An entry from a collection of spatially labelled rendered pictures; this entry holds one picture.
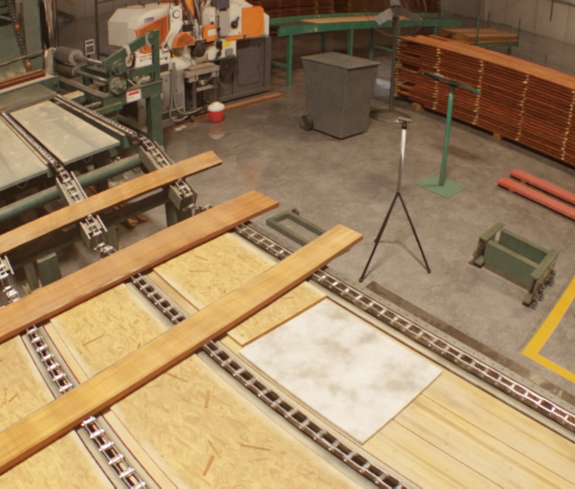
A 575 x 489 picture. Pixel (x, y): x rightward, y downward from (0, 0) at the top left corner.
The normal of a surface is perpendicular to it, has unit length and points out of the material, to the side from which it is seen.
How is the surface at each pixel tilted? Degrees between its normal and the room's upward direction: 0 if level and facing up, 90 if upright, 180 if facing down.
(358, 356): 0
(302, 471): 0
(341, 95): 94
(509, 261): 90
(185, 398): 0
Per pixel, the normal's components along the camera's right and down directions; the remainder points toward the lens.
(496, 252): -0.71, 0.36
